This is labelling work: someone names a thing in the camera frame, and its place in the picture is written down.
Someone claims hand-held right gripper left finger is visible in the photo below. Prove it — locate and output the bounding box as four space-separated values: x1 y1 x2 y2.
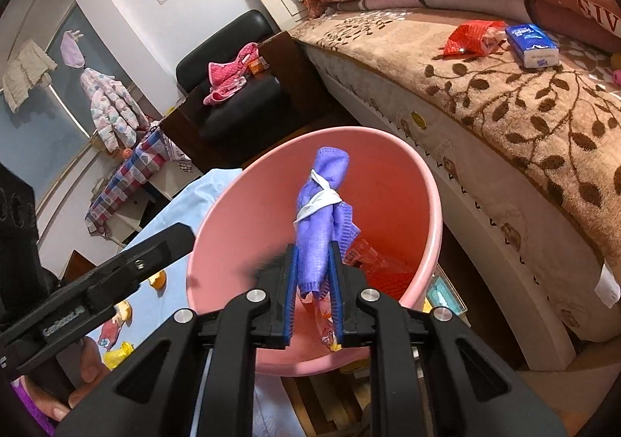
57 243 298 437

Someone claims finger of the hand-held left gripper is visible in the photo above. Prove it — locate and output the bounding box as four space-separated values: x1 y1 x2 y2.
85 222 196 307

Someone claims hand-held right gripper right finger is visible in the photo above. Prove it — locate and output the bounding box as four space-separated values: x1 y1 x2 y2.
327 240 568 437

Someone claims clear plastic packaging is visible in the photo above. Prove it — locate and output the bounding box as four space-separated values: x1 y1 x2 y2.
347 238 403 275

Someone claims red foam net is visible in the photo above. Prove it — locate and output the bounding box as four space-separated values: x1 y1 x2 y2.
361 267 420 302

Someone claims purple face mask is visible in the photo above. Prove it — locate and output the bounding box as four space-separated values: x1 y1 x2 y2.
292 146 362 304

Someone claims pink plastic bucket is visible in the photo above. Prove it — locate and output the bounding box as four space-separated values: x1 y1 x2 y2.
186 127 443 377

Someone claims person's left hand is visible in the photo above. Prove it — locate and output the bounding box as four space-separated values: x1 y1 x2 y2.
49 337 111 422

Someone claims small floral wrapper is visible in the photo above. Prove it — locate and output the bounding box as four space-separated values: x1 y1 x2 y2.
98 316 122 348

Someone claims yellow plastic wrapper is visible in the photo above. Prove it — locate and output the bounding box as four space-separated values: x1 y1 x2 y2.
103 341 134 370

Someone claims checkered tablecloth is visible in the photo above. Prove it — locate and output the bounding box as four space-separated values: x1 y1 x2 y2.
85 124 170 236

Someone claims person's purple clothing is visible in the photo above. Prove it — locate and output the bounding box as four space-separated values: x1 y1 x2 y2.
10 379 56 437

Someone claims light blue box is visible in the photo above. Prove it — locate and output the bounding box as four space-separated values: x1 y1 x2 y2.
421 265 469 321

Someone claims black leather armchair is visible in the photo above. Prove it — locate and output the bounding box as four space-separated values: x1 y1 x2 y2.
160 10 335 161

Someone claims pink puffer jacket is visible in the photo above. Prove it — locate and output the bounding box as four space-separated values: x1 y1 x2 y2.
79 68 149 153

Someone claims window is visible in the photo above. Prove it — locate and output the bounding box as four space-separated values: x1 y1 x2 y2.
0 0 146 166

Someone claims bed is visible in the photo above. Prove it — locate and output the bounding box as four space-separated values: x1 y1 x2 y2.
288 5 621 360

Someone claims pink garment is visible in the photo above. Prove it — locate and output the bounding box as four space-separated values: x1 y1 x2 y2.
203 42 259 107

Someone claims lilac hat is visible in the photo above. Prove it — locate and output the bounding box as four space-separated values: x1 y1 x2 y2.
59 29 87 69

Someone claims beige jacket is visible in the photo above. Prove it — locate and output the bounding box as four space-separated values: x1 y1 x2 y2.
1 40 58 114

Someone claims brown leaf-pattern blanket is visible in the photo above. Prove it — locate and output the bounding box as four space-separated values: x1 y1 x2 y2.
288 5 621 273

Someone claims red packet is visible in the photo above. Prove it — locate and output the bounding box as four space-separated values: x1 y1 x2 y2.
441 20 508 58

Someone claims blue tissue pack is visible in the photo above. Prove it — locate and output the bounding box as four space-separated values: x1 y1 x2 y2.
505 23 560 69

